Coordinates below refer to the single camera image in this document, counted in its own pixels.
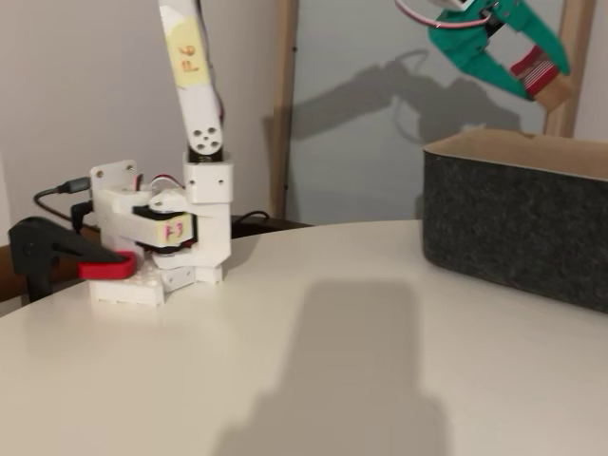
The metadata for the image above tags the wooden block with red cat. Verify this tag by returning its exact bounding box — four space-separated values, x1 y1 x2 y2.
510 47 574 113

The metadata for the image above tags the dark grey felt basket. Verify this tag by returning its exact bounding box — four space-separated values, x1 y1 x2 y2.
421 126 608 315

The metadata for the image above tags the black clamp with red pads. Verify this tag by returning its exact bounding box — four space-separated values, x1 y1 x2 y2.
8 217 139 305

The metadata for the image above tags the wooden frame with grey panel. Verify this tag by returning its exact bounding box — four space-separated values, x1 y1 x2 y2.
268 0 598 227

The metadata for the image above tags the thin black cable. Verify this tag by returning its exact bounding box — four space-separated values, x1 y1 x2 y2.
230 212 272 238

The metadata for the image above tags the black cable with barrel plug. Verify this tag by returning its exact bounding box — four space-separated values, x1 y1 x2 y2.
69 201 95 235

